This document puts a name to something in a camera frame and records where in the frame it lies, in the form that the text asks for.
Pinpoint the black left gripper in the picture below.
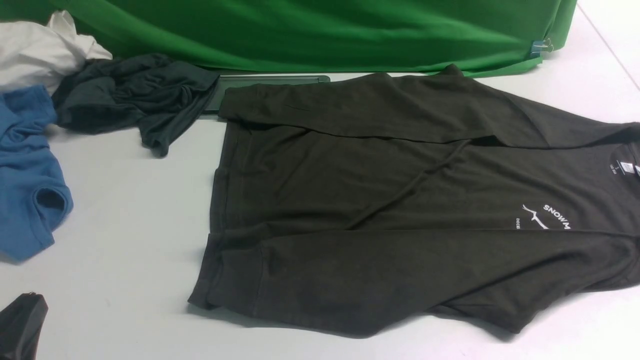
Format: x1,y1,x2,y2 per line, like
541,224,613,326
0,292,49,360

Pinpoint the blue t-shirt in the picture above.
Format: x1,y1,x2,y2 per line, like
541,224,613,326
0,85,74,264

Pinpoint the dark teal crumpled garment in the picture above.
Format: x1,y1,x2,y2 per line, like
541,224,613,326
52,54,220,158

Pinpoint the white crumpled garment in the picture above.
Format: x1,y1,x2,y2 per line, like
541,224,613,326
0,10,113,94

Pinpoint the green backdrop cloth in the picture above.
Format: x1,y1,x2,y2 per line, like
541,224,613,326
1,0,578,77

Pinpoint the blue binder clip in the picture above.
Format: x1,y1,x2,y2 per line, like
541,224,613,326
529,38,554,59

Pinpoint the silver table cable hatch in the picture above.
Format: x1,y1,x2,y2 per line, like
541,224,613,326
202,75,331,118

